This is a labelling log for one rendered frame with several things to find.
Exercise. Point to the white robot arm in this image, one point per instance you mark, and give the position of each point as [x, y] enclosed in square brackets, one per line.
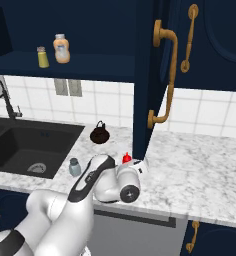
[61, 216]

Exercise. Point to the red condiment bottle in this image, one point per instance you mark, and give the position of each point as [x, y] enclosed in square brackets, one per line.
[126, 158]

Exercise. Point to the navy open cabinet door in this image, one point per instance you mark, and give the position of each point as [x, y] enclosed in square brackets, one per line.
[145, 83]

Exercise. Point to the grey shaker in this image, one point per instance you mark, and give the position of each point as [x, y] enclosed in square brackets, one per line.
[75, 168]

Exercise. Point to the orange condiment bottle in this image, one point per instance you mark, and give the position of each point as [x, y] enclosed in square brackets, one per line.
[62, 50]

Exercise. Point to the yellow shaker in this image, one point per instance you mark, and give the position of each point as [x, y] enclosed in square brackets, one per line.
[43, 59]

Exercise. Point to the navy closed cabinet door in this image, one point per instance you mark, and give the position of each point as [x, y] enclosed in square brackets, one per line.
[216, 43]

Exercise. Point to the navy base cabinet door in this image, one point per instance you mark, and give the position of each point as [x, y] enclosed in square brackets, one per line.
[220, 241]
[6, 206]

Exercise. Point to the dark brown kettle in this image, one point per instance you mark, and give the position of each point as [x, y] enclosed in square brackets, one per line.
[99, 135]

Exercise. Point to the black sink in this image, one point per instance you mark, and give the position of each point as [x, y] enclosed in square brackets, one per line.
[26, 146]

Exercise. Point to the grey dishwasher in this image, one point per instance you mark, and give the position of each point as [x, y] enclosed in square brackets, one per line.
[136, 236]

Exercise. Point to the black sink tap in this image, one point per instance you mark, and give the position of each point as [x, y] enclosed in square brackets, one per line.
[8, 101]

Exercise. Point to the grey wall outlet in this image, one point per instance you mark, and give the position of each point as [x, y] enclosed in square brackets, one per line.
[75, 88]
[61, 87]

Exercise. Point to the navy open wall cabinet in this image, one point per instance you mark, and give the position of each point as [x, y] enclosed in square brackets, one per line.
[90, 36]

